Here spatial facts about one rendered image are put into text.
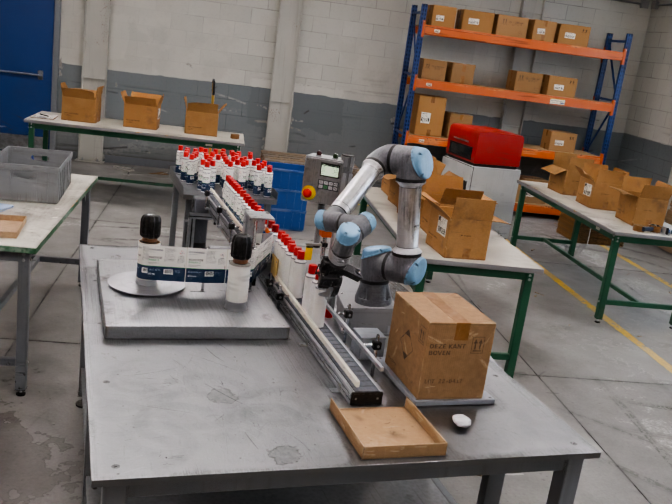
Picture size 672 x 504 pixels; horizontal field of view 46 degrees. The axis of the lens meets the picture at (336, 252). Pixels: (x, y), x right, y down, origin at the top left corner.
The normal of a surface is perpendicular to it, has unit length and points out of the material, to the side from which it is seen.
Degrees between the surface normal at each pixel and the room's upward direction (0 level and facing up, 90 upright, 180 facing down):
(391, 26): 90
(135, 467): 0
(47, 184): 90
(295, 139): 90
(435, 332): 90
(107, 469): 0
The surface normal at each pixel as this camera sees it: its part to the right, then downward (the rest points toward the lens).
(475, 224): 0.21, 0.31
